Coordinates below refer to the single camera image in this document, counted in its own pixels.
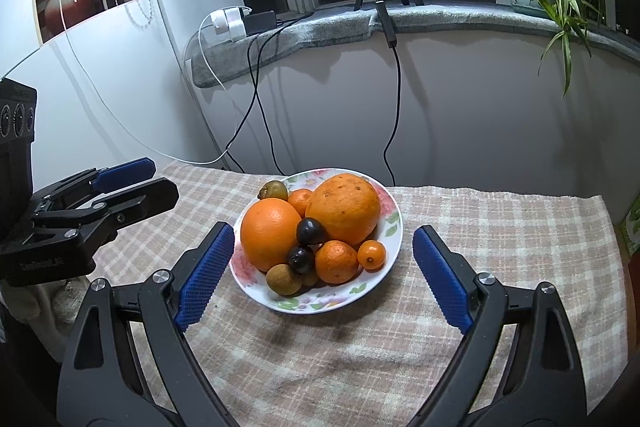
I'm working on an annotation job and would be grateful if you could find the brown longan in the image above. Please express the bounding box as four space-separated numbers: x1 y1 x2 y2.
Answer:
302 271 319 287
266 263 303 297

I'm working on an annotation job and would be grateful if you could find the small orange kumquat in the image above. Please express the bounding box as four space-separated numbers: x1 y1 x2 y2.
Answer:
357 239 386 272

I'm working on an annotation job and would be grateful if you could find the dark plum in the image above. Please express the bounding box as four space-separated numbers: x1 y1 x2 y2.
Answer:
296 218 329 246
288 246 314 275

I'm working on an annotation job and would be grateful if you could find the green-brown kiwi fruit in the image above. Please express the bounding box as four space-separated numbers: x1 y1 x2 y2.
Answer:
257 180 288 200

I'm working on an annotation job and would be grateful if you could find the small tangerine with stem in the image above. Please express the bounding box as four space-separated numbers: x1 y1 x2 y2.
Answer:
314 241 360 285

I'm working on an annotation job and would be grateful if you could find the large mandarin orange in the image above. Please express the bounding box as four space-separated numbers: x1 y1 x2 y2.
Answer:
305 173 381 246

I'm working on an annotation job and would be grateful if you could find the white gloved left hand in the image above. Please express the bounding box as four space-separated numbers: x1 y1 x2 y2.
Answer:
1 275 90 362

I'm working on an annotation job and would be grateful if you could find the plaid beige tablecloth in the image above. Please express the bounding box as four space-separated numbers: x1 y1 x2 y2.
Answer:
60 160 632 427

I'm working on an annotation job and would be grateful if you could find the large navel orange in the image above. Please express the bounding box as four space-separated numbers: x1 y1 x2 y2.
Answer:
240 198 300 272

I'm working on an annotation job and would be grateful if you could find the white power adapter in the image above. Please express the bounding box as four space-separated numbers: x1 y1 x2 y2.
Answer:
209 5 252 41

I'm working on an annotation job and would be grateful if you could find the black power brick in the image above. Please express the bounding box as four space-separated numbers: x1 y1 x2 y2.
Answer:
243 11 278 36

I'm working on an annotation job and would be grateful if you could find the grey windowsill mat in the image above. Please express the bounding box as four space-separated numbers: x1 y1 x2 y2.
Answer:
188 1 640 89

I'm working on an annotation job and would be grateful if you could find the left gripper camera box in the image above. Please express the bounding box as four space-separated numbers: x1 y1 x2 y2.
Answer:
1 77 37 215

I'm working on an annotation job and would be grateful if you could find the black cable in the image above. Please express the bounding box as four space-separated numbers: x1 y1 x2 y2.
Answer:
221 11 317 178

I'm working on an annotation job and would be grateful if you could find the white cable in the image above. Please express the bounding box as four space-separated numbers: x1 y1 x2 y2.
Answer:
44 0 252 168

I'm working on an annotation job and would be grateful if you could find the black inline cable switch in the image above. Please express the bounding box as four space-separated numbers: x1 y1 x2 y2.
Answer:
374 0 397 50

